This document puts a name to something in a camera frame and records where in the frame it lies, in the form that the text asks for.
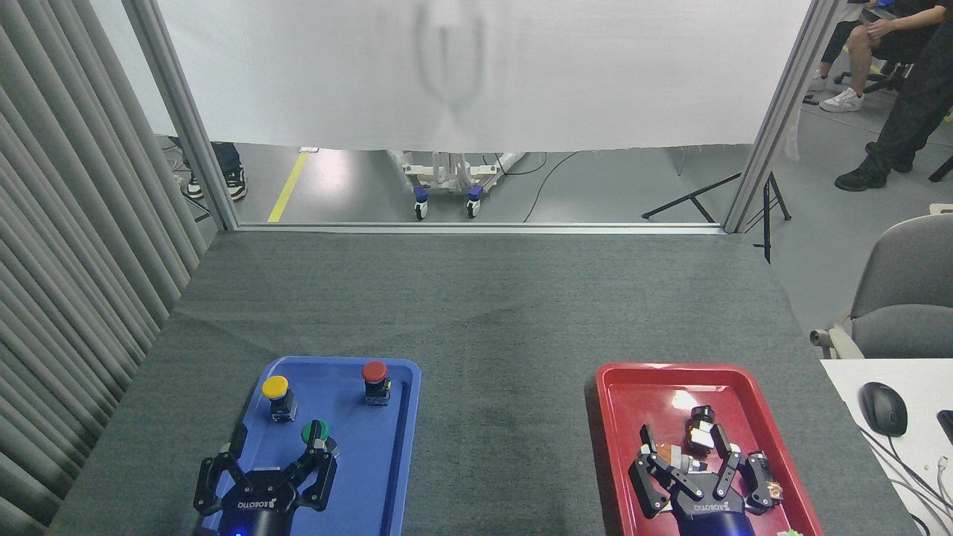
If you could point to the grey ribbed curtain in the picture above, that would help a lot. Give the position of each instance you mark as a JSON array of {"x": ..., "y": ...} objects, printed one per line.
[{"x": 67, "y": 260}]

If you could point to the black computer mouse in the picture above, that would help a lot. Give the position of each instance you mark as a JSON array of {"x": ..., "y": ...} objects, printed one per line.
[{"x": 883, "y": 408}]

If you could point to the red plastic tray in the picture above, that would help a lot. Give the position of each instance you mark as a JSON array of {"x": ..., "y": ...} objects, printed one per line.
[{"x": 625, "y": 417}]

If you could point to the silver frame post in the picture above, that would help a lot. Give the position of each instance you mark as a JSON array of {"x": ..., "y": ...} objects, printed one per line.
[
  {"x": 182, "y": 112},
  {"x": 782, "y": 112}
]

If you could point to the orange and silver switch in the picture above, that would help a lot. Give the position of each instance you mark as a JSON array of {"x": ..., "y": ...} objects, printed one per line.
[{"x": 674, "y": 454}]

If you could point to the yellow push button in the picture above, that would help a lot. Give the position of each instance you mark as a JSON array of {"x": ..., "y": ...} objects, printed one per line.
[{"x": 275, "y": 387}]

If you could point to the white stand on wheels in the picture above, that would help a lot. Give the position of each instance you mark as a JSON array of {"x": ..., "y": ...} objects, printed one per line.
[{"x": 447, "y": 179}]

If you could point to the red push button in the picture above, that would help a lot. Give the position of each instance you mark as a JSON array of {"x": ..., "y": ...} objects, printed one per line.
[{"x": 374, "y": 371}]

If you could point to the seated person's hand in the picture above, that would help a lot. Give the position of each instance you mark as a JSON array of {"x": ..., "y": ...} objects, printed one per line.
[{"x": 881, "y": 28}]

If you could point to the yellow floor tape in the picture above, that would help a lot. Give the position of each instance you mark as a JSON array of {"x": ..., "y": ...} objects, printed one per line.
[{"x": 287, "y": 186}]

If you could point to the black and white switch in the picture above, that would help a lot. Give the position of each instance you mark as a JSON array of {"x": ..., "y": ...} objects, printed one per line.
[{"x": 700, "y": 435}]

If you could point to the white desk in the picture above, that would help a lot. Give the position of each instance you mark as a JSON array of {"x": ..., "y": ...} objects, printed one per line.
[{"x": 923, "y": 476}]

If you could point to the black switch with orange base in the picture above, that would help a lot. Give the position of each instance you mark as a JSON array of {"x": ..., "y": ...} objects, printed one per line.
[{"x": 770, "y": 487}]

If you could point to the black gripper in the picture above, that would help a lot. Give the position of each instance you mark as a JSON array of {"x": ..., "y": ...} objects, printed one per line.
[
  {"x": 257, "y": 514},
  {"x": 715, "y": 517}
]

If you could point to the black keyboard corner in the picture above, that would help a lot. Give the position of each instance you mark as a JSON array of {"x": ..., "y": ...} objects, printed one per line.
[{"x": 947, "y": 426}]

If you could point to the silver frame rail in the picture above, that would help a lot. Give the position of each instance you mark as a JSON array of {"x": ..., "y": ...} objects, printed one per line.
[{"x": 476, "y": 228}]

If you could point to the green push button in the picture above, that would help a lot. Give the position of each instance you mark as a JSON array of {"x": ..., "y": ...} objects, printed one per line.
[{"x": 308, "y": 432}]

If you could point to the person behind post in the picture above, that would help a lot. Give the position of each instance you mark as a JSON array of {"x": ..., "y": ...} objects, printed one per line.
[{"x": 232, "y": 167}]

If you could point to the seated person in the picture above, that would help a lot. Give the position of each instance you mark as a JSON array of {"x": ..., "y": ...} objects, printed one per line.
[{"x": 860, "y": 52}]

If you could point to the grey office chair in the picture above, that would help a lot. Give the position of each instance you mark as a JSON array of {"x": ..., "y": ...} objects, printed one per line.
[{"x": 904, "y": 298}]

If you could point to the black tripod stand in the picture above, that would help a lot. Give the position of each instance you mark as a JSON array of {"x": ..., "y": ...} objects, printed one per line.
[{"x": 696, "y": 195}]

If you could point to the blue plastic tray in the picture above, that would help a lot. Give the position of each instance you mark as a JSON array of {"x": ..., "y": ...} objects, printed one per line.
[{"x": 365, "y": 461}]

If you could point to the black swivel chair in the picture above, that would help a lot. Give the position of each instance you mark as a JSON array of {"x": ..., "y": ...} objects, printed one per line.
[{"x": 890, "y": 74}]

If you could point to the standing person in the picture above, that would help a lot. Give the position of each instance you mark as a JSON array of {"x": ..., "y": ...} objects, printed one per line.
[{"x": 912, "y": 112}]

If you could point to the white hanging cloth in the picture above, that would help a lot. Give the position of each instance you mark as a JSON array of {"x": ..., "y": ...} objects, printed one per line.
[{"x": 476, "y": 74}]

